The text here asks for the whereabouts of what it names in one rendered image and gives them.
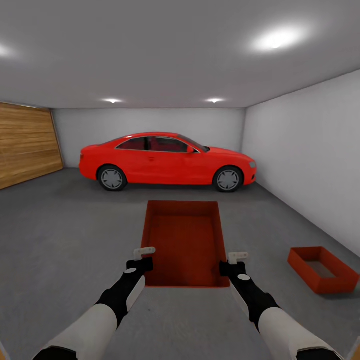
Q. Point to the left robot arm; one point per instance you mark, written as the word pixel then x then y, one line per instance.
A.
pixel 89 337

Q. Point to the car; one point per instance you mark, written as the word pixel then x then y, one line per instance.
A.
pixel 165 158

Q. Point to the storage box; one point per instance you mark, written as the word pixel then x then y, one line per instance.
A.
pixel 345 281
pixel 189 245

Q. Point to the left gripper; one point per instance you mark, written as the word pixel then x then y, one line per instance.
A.
pixel 146 263

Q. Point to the garage door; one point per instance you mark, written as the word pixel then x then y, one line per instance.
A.
pixel 28 144

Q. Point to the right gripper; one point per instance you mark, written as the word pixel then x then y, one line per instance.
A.
pixel 225 268

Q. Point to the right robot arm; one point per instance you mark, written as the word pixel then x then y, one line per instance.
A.
pixel 285 337

